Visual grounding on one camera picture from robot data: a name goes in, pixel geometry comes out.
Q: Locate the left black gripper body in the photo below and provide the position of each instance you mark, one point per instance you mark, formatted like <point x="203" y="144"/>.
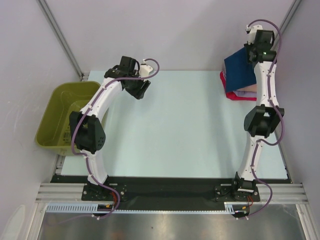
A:
<point x="135" y="86"/>

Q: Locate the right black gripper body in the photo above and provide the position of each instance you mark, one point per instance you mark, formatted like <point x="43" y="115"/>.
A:
<point x="249" y="48"/>

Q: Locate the dark blue t shirt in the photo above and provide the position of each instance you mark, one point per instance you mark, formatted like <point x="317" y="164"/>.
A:
<point x="237" y="59"/>

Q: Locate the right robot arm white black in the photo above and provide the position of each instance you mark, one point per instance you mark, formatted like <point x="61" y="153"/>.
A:
<point x="264" y="118"/>

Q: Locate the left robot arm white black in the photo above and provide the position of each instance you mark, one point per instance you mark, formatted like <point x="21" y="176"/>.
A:
<point x="87" y="132"/>

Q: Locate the folded pink t shirt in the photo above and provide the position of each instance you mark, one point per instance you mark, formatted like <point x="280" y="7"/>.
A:
<point x="247" y="89"/>

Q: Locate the folded lilac t shirt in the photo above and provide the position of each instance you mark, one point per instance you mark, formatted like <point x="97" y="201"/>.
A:
<point x="245" y="94"/>

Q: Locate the folded red t shirt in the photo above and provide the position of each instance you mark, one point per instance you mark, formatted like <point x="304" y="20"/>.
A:
<point x="231" y="95"/>

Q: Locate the olive green plastic basket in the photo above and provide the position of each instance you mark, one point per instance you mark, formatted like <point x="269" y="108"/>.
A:
<point x="54" y="133"/>

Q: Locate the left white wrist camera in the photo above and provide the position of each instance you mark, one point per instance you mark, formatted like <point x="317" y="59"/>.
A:
<point x="145" y="69"/>

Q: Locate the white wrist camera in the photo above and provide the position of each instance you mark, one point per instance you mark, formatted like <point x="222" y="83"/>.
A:
<point x="145" y="69"/>
<point x="251" y="32"/>

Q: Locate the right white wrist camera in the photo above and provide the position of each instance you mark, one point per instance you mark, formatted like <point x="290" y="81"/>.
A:
<point x="251" y="32"/>

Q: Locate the left aluminium frame post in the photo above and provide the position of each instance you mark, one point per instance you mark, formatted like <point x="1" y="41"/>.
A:
<point x="48" y="14"/>

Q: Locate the aluminium frame post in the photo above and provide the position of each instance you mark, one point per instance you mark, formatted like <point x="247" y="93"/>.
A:
<point x="293" y="9"/>
<point x="48" y="14"/>

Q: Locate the right aluminium frame post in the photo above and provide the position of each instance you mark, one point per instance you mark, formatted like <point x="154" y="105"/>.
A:
<point x="293" y="9"/>

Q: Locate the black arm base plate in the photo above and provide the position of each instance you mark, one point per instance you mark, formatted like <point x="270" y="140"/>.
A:
<point x="168" y="193"/>

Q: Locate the white slotted cable duct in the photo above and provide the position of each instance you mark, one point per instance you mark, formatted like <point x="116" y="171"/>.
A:
<point x="97" y="208"/>

